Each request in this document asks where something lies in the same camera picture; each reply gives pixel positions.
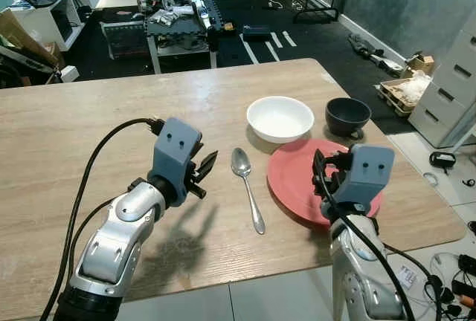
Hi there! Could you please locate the silver metal spoon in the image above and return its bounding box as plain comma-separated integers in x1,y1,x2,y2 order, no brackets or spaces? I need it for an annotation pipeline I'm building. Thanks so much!
230,146,267,236

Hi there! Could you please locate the red round plate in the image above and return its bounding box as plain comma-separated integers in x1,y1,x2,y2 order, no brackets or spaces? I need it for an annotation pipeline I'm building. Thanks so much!
266,137,385,230

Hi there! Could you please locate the black cup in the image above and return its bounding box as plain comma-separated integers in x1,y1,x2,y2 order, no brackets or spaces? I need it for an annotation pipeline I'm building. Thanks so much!
324,97,373,140

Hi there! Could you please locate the white ceramic bowl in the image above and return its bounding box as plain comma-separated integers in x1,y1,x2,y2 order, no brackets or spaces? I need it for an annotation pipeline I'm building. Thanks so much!
245,95,316,145

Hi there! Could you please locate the cardboard tray with white filling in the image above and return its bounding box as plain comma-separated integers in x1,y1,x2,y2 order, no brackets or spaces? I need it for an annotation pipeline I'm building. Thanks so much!
376,70,434,118

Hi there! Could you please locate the small black device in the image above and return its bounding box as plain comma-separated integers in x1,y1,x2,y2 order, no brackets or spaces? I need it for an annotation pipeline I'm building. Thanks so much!
429,151,457,170

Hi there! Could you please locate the grey robot part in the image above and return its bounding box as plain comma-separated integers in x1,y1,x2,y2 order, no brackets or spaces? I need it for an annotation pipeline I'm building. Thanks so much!
347,34,407,74

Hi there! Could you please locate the white paper tag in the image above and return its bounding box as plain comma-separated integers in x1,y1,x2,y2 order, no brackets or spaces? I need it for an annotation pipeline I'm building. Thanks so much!
394,265,418,289

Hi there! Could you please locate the grey drawer cabinet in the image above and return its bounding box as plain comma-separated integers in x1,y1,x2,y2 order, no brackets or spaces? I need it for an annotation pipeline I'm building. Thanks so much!
407,30,476,149

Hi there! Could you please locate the small cardboard box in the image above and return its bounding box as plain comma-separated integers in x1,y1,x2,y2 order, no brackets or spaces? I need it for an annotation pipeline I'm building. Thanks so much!
405,53,437,77

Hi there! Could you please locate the flat black box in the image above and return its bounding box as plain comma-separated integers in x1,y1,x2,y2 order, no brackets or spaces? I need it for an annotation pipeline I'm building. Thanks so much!
241,25,273,42

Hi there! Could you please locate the black plastic crate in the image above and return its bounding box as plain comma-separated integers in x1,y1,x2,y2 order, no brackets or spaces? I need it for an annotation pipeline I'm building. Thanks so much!
100,19,150,61

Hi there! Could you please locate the black workbench with robot parts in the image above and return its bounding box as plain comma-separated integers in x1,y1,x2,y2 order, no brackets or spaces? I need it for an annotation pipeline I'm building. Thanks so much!
144,0,225,74

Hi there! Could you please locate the white shelf unit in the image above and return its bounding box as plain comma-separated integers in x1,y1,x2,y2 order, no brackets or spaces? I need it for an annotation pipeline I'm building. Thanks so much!
0,0,103,52

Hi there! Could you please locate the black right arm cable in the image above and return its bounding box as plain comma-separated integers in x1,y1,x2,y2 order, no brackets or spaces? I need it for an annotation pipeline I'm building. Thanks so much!
312,149,422,321

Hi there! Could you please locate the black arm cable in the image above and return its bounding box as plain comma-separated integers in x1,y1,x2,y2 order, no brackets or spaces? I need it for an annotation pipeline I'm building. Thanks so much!
39,117,165,321
312,149,422,321

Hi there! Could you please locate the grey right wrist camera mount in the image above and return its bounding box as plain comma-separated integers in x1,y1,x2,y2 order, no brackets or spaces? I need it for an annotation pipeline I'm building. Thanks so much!
326,143,396,215

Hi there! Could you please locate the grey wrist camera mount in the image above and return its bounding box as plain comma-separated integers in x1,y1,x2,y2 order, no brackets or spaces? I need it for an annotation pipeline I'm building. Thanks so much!
151,117,204,188
326,143,396,215

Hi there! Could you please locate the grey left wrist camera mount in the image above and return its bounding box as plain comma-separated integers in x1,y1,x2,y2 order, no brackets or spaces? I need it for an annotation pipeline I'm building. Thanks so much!
151,117,204,188

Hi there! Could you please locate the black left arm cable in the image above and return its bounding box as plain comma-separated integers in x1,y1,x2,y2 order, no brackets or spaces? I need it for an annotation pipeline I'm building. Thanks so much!
39,117,165,321

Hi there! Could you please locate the tangle of black cables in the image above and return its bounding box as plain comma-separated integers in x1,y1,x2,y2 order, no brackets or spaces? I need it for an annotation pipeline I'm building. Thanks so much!
425,221,476,316

